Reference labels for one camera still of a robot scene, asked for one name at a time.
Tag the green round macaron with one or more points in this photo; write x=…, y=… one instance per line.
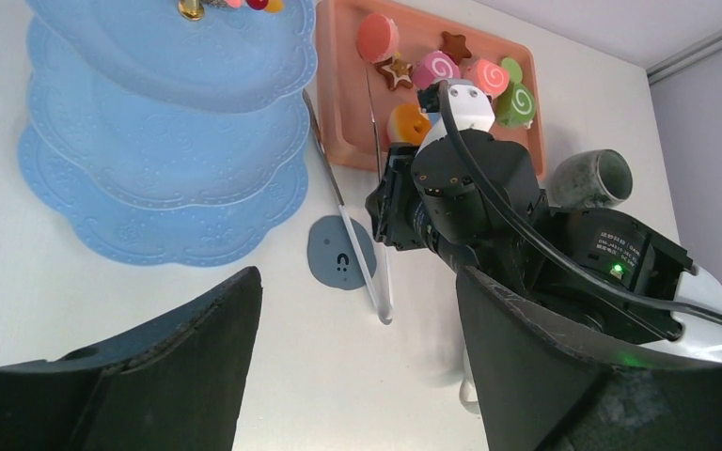
x=513, y=68

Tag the pink cake slice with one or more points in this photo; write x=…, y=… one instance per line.
x=377, y=38

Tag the cream ceramic mug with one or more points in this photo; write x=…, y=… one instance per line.
x=468, y=395

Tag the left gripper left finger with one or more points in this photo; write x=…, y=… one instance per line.
x=175, y=382

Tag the orange glazed donut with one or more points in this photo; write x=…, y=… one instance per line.
x=408, y=124

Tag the iced star cookie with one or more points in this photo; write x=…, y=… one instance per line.
x=396, y=72

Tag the light pink swirl roll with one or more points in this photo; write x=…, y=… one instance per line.
x=489, y=77

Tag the blue-grey round coaster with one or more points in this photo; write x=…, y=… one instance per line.
x=330, y=255

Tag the green swirl roll cake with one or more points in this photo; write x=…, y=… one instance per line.
x=515, y=107

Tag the dark green ceramic mug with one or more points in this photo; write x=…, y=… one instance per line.
x=593, y=179

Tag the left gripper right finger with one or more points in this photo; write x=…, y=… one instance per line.
x=545, y=382

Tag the pink dessert tray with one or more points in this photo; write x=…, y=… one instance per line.
x=353, y=97

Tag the blue three-tier cake stand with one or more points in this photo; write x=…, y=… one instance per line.
x=164, y=140

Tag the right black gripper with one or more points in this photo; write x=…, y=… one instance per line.
x=428, y=197

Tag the pink swirl roll cake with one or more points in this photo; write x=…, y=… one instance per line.
x=433, y=67

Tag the brown star cookie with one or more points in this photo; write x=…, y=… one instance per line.
x=454, y=46

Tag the metal serving tongs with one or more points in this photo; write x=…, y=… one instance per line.
x=370, y=255

